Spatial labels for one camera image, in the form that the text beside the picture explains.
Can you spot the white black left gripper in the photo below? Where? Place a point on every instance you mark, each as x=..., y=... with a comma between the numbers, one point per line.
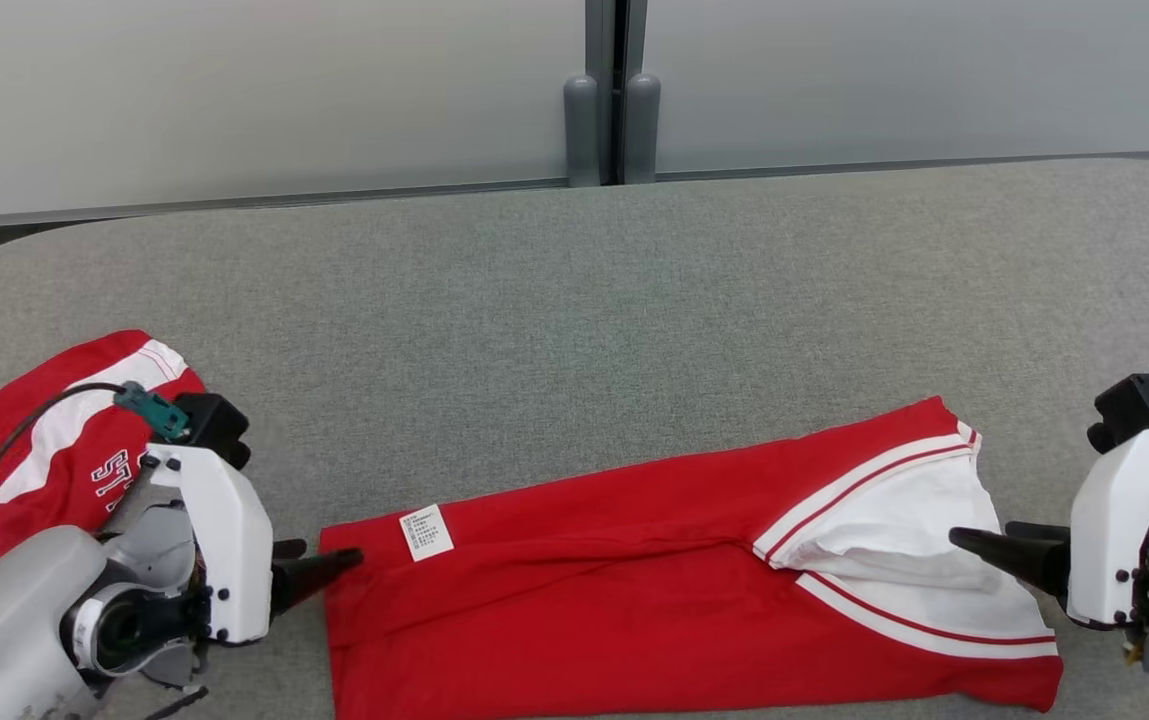
x=234, y=550

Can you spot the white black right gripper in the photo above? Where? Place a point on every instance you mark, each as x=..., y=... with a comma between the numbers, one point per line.
x=1114, y=540

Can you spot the red garment white striped trim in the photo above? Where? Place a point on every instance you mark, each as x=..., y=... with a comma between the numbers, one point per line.
x=584, y=600

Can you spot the red garment with lettering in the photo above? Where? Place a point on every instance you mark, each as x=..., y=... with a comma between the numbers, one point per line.
x=94, y=355

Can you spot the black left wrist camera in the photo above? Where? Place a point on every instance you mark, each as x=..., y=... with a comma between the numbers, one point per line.
x=214, y=430

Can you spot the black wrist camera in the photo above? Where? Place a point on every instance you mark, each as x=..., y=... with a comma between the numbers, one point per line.
x=1134, y=410
x=214, y=430

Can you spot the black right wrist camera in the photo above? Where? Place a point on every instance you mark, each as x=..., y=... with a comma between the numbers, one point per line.
x=1134, y=410

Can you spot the grey partition post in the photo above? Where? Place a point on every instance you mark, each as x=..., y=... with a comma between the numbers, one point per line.
x=599, y=40

